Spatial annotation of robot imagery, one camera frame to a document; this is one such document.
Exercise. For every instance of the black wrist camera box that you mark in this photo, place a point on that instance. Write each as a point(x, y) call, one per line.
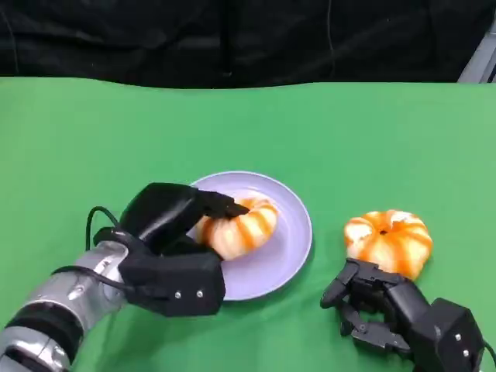
point(178, 279)
point(449, 333)

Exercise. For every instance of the black vertical pole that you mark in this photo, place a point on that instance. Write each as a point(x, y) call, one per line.
point(228, 38)

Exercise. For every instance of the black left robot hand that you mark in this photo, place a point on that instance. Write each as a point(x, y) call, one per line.
point(162, 213)

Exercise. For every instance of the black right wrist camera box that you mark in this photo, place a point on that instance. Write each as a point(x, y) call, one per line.
point(449, 333)

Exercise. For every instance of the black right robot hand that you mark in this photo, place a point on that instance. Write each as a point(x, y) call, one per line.
point(405, 304)

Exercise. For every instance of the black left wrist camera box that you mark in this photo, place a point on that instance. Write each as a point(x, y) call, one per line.
point(178, 279)

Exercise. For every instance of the black backdrop curtain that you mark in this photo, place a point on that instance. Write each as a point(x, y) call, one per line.
point(155, 38)

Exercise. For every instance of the lilac plate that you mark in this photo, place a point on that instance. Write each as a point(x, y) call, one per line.
point(283, 248)

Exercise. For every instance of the green table cloth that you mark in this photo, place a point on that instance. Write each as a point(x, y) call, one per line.
point(248, 131)

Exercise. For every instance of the grey metal frame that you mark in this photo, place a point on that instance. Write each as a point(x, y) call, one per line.
point(480, 64)

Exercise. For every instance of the orange white toy bread roll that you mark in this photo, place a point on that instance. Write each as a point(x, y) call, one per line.
point(391, 242)
point(240, 232)

